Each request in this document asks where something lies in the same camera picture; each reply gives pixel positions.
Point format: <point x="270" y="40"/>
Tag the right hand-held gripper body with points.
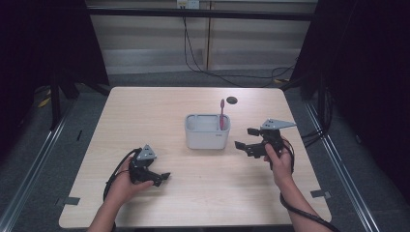
<point x="274" y="138"/>

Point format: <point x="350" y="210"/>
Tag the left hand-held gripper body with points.
<point x="141" y="172"/>

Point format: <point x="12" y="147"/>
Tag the red toothbrush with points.
<point x="222" y="112"/>

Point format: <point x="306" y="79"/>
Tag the grey plastic holder box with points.
<point x="206" y="138"/>

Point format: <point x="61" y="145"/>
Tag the person's left hand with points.
<point x="121" y="188"/>

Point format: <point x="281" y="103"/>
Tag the person's right hand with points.
<point x="282" y="167"/>

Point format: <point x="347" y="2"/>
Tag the dark round table grommet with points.
<point x="232" y="100"/>

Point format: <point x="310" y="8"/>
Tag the grey tape strip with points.
<point x="68" y="201"/>
<point x="320" y="194"/>

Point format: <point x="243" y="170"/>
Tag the black metal stand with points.
<point x="55" y="103"/>

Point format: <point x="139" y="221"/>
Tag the black curtain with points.
<point x="364" y="64"/>
<point x="38" y="42"/>

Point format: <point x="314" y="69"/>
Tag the metal floor rail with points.
<point x="345" y="174"/>
<point x="29" y="180"/>

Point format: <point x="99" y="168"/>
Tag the black horizontal frame bar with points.
<point x="199" y="14"/>

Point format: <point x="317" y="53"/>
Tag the white wall socket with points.
<point x="188" y="4"/>

